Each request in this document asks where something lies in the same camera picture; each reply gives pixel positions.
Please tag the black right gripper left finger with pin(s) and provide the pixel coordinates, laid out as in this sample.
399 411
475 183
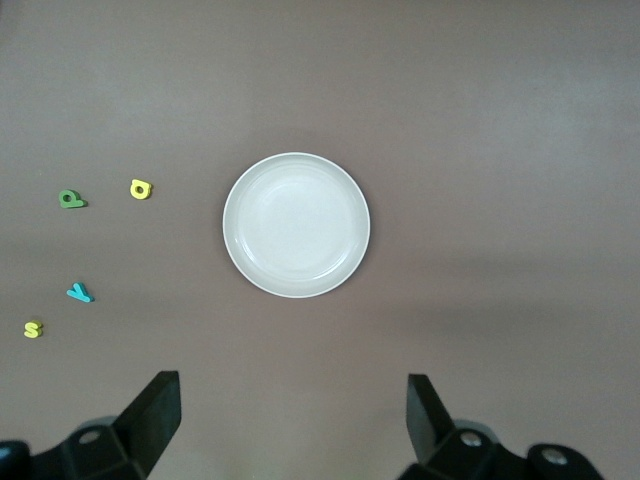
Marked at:
150 420

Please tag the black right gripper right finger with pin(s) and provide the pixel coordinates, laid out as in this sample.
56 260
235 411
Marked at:
430 425

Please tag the teal foam letter y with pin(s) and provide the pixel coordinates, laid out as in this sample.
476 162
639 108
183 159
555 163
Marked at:
82 295

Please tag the yellow foam letter a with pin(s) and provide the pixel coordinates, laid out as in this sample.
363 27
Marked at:
134 192

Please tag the green foam letter p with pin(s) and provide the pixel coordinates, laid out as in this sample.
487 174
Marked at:
77 201

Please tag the yellow foam letter s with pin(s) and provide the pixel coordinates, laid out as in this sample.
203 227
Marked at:
33 329

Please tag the beige plate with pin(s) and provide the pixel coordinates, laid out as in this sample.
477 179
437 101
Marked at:
295 225

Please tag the brown table cover sheet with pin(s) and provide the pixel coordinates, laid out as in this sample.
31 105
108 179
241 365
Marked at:
450 150

